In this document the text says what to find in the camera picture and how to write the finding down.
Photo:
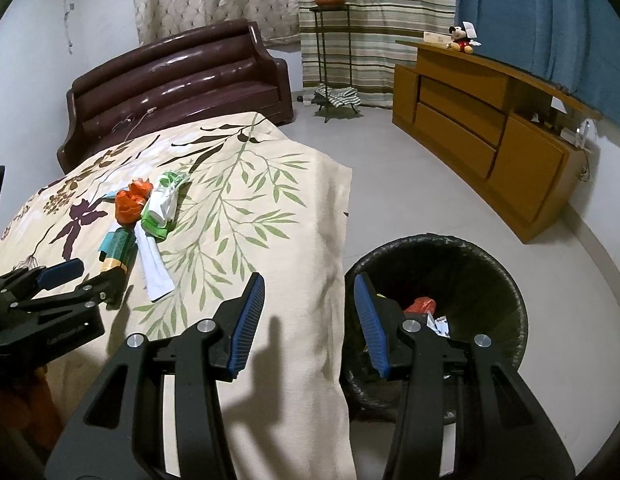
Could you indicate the checkered cloth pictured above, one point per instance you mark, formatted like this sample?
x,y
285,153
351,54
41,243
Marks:
x,y
337,96

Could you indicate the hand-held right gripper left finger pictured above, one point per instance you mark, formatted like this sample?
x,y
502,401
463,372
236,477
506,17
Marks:
x,y
247,325

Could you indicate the dark brown leather sofa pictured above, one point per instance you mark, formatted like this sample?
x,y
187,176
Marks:
x,y
170,85

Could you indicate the striped curtain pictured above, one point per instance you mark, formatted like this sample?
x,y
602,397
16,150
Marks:
x,y
389,25

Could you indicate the blue curtain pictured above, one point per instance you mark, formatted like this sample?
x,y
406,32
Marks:
x,y
529,15

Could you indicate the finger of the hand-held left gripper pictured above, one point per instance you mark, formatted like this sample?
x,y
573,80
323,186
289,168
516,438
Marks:
x,y
85,292
60,272

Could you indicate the small orange plastic bag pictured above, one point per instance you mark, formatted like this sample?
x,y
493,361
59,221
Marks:
x,y
132,205

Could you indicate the mouse plush toy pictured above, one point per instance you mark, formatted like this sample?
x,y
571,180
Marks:
x,y
460,37

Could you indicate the green and white packet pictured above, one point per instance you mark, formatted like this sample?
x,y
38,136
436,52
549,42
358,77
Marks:
x,y
162,205

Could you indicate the floral tablecloth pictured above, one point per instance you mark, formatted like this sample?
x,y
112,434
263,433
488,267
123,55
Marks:
x,y
270,220

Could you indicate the wooden cabinet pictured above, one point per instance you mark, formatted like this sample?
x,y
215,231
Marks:
x,y
464,125

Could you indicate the white charger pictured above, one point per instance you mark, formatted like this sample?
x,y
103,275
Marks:
x,y
582,132

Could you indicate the light blue tube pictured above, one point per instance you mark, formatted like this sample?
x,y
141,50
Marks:
x,y
111,196

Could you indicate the person's left forearm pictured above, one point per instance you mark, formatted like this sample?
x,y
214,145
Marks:
x,y
40,400

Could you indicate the white paper wrapper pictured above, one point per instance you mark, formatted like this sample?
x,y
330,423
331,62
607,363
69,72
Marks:
x,y
439,326

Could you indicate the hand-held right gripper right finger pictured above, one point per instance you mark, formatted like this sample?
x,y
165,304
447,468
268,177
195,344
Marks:
x,y
372,330

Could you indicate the beige box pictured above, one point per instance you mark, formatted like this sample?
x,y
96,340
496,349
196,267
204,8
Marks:
x,y
436,38

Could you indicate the black metal plant stand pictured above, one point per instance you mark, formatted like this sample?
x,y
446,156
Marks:
x,y
317,50

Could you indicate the large red plastic bag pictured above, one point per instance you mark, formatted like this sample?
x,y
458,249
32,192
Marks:
x,y
420,306

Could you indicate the teal and white tube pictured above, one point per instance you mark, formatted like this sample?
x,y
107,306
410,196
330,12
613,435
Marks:
x,y
106,246

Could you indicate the dark green bottle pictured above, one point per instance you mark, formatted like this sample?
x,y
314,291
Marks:
x,y
117,247

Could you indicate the yellow foil wrapper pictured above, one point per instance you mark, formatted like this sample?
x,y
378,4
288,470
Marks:
x,y
380,296

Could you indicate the black waste bin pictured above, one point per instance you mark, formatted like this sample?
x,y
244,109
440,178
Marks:
x,y
469,280

